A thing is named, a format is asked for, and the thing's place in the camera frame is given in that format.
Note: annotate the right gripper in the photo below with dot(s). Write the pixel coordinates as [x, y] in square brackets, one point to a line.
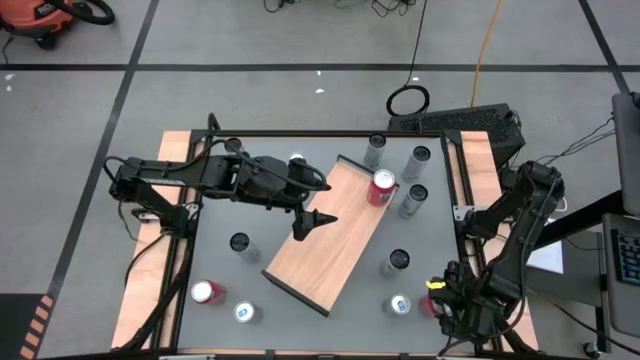
[472, 305]

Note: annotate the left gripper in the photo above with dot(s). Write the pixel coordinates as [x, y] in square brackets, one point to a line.
[280, 187]

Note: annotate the red Fanta soda can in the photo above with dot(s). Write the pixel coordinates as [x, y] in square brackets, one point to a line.
[426, 306]
[207, 292]
[381, 190]

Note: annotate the white Celsius Peach Vibe can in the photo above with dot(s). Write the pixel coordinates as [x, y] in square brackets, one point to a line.
[245, 248]
[416, 165]
[395, 262]

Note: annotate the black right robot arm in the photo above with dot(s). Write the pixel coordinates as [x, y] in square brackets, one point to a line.
[527, 225]

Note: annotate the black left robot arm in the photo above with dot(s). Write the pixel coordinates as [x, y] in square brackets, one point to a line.
[160, 172]

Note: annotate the blue silver Red Bull can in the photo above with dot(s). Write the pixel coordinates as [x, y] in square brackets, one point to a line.
[296, 157]
[245, 312]
[397, 305]

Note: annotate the white paper sheet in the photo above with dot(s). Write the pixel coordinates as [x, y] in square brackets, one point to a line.
[547, 257]

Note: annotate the wooden table side board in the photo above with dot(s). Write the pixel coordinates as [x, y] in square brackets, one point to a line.
[145, 280]
[477, 160]

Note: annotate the black diagonal bar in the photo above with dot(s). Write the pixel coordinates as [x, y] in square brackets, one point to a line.
[585, 217]

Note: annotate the grey metal cart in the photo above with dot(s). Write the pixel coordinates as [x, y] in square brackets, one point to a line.
[620, 310]

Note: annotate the black keyboard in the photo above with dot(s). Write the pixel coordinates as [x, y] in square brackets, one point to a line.
[627, 257]

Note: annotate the grey computer monitor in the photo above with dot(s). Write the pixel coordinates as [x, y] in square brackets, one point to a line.
[627, 150]

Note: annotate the black orange striped floor mat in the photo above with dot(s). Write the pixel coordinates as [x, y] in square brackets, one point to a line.
[15, 325]

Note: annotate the orange shop vacuum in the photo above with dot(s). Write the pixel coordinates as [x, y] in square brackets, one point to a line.
[35, 17]

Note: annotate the wooden shelf with black frame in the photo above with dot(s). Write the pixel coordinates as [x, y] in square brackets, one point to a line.
[325, 250]

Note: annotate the black aluminium table frame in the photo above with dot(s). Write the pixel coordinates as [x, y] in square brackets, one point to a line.
[320, 133]

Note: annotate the silver rail bracket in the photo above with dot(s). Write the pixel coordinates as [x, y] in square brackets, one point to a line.
[192, 209]
[462, 212]

